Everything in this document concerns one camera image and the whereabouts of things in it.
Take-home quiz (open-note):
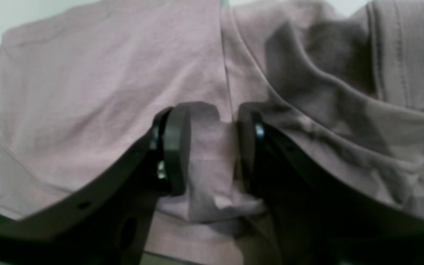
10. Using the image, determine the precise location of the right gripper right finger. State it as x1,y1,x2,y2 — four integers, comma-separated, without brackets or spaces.
237,105,424,265

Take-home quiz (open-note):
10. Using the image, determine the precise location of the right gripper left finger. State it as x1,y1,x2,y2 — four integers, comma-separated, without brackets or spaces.
0,105,191,265

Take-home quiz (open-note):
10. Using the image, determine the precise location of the pink T-shirt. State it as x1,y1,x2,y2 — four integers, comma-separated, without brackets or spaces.
0,0,424,265

